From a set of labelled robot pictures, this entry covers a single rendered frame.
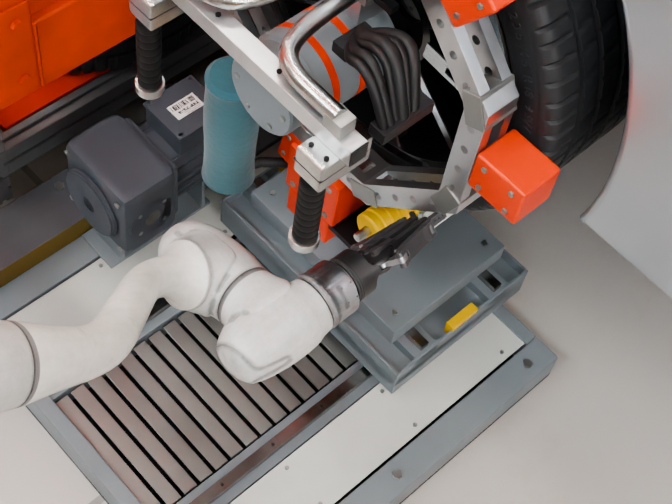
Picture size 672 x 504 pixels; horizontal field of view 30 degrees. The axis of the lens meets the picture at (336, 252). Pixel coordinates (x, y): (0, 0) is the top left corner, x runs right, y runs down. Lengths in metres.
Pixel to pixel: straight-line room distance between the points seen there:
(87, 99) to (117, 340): 1.02
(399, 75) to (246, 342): 0.43
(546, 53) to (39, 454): 1.25
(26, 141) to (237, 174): 0.54
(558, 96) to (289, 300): 0.46
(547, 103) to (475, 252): 0.77
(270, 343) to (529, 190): 0.41
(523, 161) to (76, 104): 1.07
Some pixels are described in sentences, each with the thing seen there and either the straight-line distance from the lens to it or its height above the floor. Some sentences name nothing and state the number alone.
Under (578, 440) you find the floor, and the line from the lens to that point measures 2.52.
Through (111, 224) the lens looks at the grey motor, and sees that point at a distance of 2.24.
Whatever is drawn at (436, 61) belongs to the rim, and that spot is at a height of 0.84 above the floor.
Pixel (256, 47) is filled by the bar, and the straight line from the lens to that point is 1.63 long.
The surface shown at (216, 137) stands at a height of 0.63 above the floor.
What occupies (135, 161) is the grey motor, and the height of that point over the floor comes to 0.41.
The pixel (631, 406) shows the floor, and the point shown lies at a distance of 2.58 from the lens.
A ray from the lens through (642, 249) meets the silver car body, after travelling 1.78.
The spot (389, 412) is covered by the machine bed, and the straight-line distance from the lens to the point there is 2.37.
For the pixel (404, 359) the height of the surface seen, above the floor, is 0.15.
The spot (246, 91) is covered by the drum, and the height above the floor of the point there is 0.83.
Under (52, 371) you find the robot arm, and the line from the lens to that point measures 1.44.
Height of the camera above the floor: 2.20
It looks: 57 degrees down
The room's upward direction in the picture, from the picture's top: 11 degrees clockwise
